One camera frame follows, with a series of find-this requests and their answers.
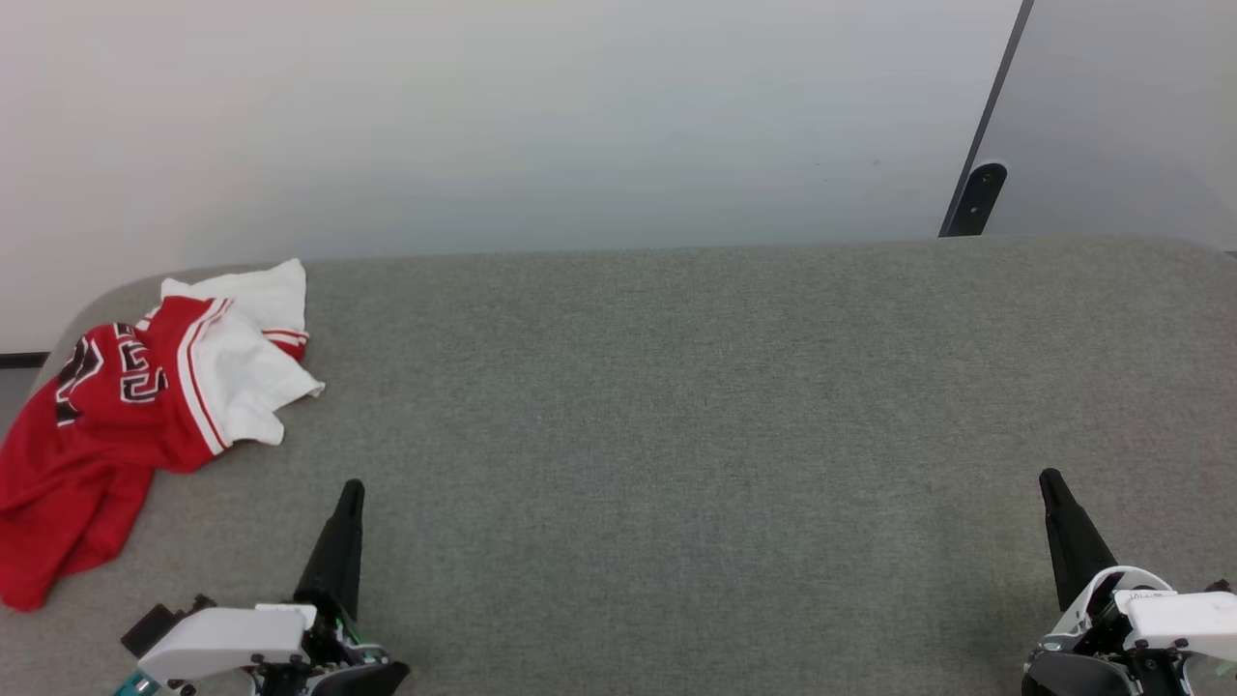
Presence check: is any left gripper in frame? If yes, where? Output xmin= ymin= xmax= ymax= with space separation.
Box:
xmin=253 ymin=479 xmax=412 ymax=696

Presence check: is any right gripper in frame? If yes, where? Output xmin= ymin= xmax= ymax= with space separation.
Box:
xmin=1022 ymin=469 xmax=1237 ymax=696

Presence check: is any red and white basketball jersey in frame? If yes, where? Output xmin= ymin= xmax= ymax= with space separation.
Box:
xmin=0 ymin=258 xmax=326 ymax=613

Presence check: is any black wall bracket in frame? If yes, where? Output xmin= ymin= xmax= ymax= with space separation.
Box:
xmin=939 ymin=161 xmax=1008 ymax=238

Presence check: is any dark wall panel strip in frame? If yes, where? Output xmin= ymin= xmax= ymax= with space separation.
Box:
xmin=964 ymin=0 xmax=1035 ymax=173

